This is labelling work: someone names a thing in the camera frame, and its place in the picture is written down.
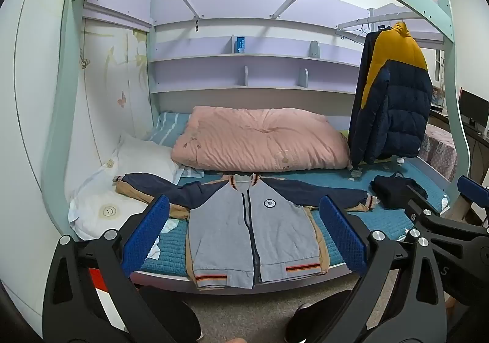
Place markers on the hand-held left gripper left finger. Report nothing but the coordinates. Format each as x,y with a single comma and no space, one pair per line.
147,232

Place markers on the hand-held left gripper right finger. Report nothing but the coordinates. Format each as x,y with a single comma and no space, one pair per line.
342,236

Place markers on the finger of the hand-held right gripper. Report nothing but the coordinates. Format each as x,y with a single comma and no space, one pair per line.
473,187
439,221

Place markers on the grey navy baseball jacket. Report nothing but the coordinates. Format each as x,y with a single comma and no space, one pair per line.
221,228

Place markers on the dark folded clothes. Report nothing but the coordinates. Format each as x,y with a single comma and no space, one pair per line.
393,190

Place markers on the dark desk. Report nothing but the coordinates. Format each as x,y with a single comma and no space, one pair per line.
473,148

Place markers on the floral pink cover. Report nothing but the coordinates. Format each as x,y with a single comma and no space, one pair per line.
439,148

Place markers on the white smiley print pillow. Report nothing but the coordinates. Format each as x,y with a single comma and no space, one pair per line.
99,209

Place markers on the red box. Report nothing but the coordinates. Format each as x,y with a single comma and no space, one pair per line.
97,278

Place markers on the black monitor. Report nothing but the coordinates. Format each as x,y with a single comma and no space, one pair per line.
475,106

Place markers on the striped blue sheet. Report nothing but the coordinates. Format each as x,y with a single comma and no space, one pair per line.
168,129

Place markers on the navy yellow puffer jacket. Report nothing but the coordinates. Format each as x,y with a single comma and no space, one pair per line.
401,106

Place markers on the pink quilt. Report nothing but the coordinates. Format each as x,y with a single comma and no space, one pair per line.
259,140

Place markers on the white decorated wardrobe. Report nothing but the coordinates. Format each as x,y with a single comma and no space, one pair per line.
114,98

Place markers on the small blue box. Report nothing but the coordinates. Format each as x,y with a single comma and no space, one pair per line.
240,45

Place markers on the lilac wall shelf unit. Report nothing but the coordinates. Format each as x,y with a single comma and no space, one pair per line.
267,64

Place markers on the white clothes rail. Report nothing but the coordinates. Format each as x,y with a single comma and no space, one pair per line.
355,23

